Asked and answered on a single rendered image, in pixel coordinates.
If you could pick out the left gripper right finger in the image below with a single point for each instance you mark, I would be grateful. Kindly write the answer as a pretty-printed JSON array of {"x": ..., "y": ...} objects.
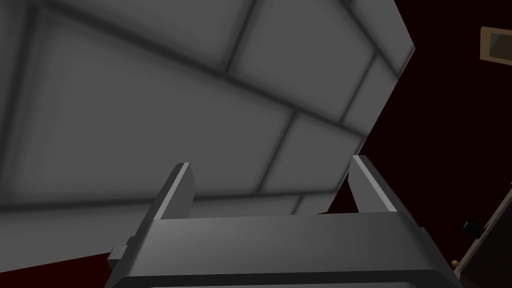
[{"x": 372, "y": 188}]

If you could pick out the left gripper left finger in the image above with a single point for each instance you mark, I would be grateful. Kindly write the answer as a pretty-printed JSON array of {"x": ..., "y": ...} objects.
[{"x": 178, "y": 192}]

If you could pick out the framed wall picture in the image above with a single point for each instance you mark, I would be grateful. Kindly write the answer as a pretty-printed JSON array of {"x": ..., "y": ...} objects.
[{"x": 497, "y": 45}]

